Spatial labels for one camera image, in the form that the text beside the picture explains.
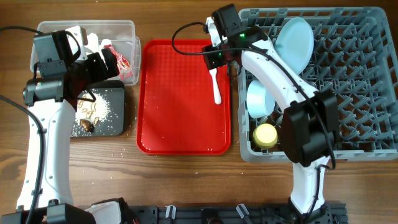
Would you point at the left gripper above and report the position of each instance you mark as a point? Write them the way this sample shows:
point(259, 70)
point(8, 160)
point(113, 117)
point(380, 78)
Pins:
point(94, 59)

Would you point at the light blue bowl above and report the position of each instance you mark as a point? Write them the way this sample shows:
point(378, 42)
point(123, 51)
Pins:
point(259, 100)

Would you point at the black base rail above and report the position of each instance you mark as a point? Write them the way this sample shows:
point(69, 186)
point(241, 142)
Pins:
point(276, 213)

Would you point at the grey dishwasher rack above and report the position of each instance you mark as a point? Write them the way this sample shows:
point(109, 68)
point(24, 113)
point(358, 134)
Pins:
point(354, 56)

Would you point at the clear plastic waste bin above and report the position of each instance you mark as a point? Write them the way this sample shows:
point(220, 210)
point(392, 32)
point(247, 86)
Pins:
point(121, 33)

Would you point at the yellow cup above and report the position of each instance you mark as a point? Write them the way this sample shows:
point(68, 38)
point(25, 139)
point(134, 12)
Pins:
point(265, 135)

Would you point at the light blue plate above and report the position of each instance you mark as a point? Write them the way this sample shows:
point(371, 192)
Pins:
point(295, 44)

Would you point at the white plastic spoon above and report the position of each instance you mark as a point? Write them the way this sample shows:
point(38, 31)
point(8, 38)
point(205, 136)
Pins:
point(216, 90)

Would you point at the red serving tray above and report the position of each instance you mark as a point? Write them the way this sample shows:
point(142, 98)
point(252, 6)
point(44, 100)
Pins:
point(177, 114)

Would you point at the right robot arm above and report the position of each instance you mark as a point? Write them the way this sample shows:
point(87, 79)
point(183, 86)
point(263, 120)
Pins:
point(309, 128)

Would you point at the rice and food scraps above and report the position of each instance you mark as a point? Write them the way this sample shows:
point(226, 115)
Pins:
point(90, 114)

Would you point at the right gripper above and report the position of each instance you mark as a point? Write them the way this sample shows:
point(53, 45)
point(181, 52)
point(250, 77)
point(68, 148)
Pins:
point(211, 61)

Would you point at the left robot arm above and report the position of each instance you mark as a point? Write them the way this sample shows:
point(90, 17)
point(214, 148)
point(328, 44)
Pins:
point(63, 70)

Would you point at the red snack wrapper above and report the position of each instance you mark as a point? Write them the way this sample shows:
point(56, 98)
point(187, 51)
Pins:
point(122, 63)

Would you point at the black rectangular tray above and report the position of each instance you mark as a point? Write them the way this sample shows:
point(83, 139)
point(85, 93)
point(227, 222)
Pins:
point(114, 91)

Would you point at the white napkin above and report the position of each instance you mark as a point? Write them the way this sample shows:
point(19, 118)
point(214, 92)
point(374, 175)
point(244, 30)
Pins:
point(94, 45)

